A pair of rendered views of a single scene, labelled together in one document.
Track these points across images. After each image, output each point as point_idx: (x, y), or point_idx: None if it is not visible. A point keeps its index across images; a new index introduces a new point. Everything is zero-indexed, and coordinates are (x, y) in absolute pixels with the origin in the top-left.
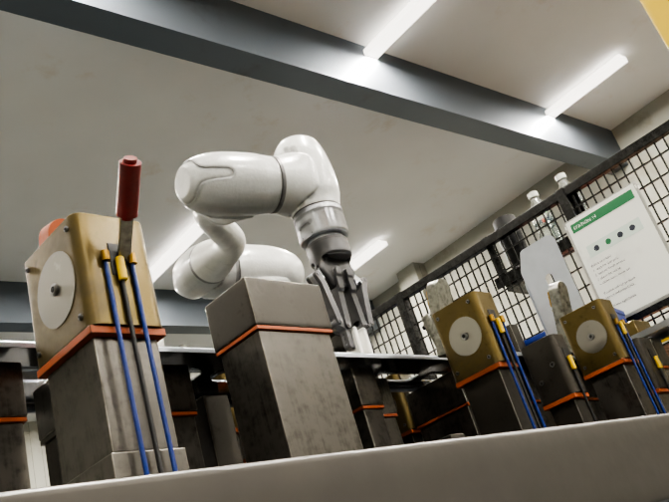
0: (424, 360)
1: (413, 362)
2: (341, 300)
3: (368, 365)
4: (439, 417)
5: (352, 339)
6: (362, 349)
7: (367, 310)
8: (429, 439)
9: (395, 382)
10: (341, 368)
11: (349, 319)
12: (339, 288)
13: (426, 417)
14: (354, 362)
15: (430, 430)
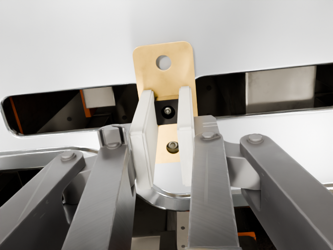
0: (47, 12)
1: (79, 23)
2: (220, 204)
3: (227, 31)
4: (11, 98)
5: (195, 126)
6: (152, 130)
7: (41, 190)
8: (31, 124)
9: (27, 164)
10: (304, 43)
11: (194, 149)
12: (233, 248)
13: (15, 126)
14: (295, 6)
15: (23, 121)
